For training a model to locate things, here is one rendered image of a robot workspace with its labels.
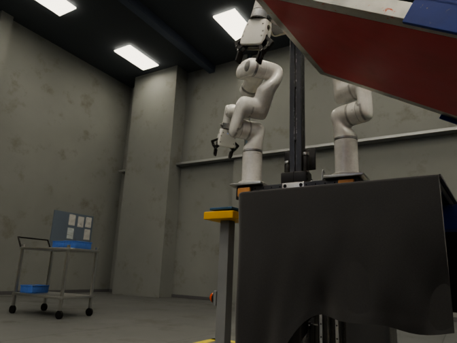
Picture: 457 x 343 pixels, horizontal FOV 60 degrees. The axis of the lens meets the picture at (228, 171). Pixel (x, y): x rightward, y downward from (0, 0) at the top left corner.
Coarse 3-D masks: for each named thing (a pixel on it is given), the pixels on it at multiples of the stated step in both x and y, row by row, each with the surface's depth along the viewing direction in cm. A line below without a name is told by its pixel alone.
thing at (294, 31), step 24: (264, 0) 113; (288, 24) 122; (312, 24) 112; (336, 24) 103; (360, 24) 96; (384, 24) 89; (336, 48) 120; (360, 48) 110; (384, 48) 102; (408, 48) 95; (432, 48) 89; (456, 48) 83; (432, 72) 101; (456, 72) 94
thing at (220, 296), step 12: (204, 216) 144; (216, 216) 141; (228, 216) 138; (228, 228) 142; (228, 240) 142; (228, 252) 141; (228, 264) 140; (228, 276) 139; (228, 288) 138; (216, 300) 138; (228, 300) 138; (216, 312) 137; (228, 312) 137; (216, 324) 136; (228, 324) 136; (216, 336) 135; (228, 336) 135
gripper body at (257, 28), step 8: (256, 16) 140; (248, 24) 143; (256, 24) 140; (264, 24) 139; (248, 32) 142; (256, 32) 140; (264, 32) 139; (248, 40) 141; (256, 40) 139; (264, 40) 141; (248, 48) 147; (256, 48) 145
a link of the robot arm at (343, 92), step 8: (336, 80) 168; (336, 88) 168; (344, 88) 164; (352, 88) 161; (360, 88) 159; (336, 96) 168; (344, 96) 165; (352, 96) 163; (360, 96) 158; (368, 96) 159; (360, 104) 157; (368, 104) 158; (360, 112) 157; (368, 112) 158; (360, 120) 160; (368, 120) 160
